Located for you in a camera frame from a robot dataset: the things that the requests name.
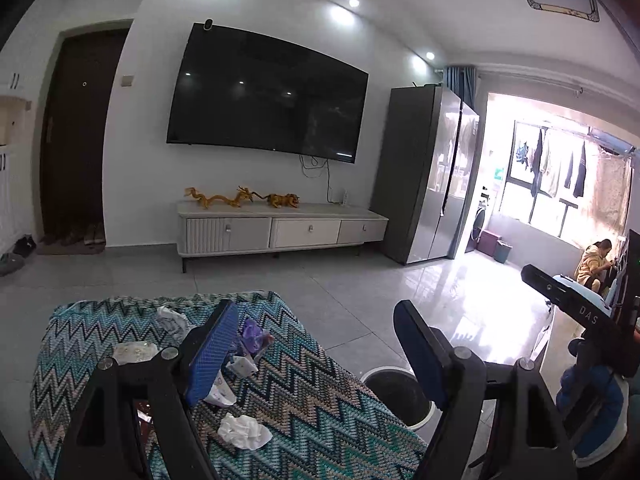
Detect washing machine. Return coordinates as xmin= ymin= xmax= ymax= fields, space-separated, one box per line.
xmin=469 ymin=202 xmax=489 ymax=254

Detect white wall cabinet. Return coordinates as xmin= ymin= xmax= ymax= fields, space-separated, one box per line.
xmin=0 ymin=72 xmax=32 ymax=257

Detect white tissue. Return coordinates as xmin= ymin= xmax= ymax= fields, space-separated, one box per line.
xmin=217 ymin=412 xmax=273 ymax=451

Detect blue curtain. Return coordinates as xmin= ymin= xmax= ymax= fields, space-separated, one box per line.
xmin=442 ymin=65 xmax=479 ymax=109

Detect round grey trash bin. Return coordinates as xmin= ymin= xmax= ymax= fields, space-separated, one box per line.
xmin=360 ymin=366 xmax=437 ymax=429

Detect white paper scrap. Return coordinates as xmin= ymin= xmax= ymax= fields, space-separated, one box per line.
xmin=227 ymin=352 xmax=260 ymax=377

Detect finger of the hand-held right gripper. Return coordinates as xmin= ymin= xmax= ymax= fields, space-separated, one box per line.
xmin=521 ymin=264 xmax=616 ymax=334

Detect white television cabinet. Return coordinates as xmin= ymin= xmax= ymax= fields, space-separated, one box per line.
xmin=176 ymin=201 xmax=390 ymax=274

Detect zigzag knitted blanket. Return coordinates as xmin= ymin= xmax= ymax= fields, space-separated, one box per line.
xmin=29 ymin=290 xmax=429 ymax=480

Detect dark hanging pants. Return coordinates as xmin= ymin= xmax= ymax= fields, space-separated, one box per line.
xmin=565 ymin=137 xmax=587 ymax=199

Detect dark hanging garment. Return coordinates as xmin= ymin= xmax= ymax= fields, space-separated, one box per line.
xmin=529 ymin=129 xmax=545 ymax=197

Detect light hanging garment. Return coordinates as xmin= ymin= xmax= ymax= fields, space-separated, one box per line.
xmin=542 ymin=132 xmax=566 ymax=199

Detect balcony window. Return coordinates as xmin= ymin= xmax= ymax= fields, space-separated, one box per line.
xmin=500 ymin=119 xmax=637 ymax=242

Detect golden tiger figurine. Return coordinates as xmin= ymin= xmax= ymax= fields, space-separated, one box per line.
xmin=264 ymin=192 xmax=301 ymax=210

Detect clear packet with yellow bits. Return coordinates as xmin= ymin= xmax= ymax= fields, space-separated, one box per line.
xmin=112 ymin=341 xmax=160 ymax=366

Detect purple plastic wrapper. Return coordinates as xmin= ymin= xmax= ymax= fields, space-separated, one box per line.
xmin=239 ymin=317 xmax=275 ymax=361

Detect shoes by door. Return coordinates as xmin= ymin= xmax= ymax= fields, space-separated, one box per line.
xmin=61 ymin=221 xmax=106 ymax=247

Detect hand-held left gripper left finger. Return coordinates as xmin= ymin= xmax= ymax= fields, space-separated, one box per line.
xmin=55 ymin=299 xmax=240 ymax=480

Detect brown doormat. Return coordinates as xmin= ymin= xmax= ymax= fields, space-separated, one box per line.
xmin=37 ymin=240 xmax=106 ymax=256

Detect white printed packet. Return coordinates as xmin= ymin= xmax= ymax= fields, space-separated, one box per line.
xmin=202 ymin=372 xmax=237 ymax=407

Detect golden dragon figurine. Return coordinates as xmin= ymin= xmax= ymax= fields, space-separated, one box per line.
xmin=184 ymin=186 xmax=259 ymax=210

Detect dark brown door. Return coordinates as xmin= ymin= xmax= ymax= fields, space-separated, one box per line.
xmin=40 ymin=27 xmax=132 ymax=247

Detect grey double-door refrigerator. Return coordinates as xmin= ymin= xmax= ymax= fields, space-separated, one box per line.
xmin=369 ymin=84 xmax=480 ymax=266

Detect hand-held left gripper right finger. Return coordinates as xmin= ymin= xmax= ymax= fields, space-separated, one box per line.
xmin=393 ymin=300 xmax=593 ymax=480

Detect large black wall television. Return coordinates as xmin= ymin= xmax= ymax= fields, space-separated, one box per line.
xmin=166 ymin=22 xmax=370 ymax=164

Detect crumpled white wrapper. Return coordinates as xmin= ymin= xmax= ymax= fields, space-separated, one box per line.
xmin=156 ymin=306 xmax=197 ymax=344

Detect red wrapper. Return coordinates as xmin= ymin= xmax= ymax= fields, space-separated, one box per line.
xmin=134 ymin=400 xmax=162 ymax=429

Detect grey slippers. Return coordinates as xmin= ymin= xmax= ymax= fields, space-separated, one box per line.
xmin=0 ymin=252 xmax=26 ymax=277

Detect black television cable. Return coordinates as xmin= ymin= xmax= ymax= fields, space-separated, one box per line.
xmin=300 ymin=155 xmax=347 ymax=202

